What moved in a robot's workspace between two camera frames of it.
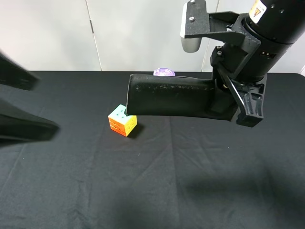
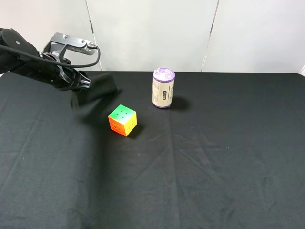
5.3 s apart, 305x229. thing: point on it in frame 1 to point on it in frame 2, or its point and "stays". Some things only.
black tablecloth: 169,172 stays
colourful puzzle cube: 120,123 stays
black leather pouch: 147,94 to 104,86
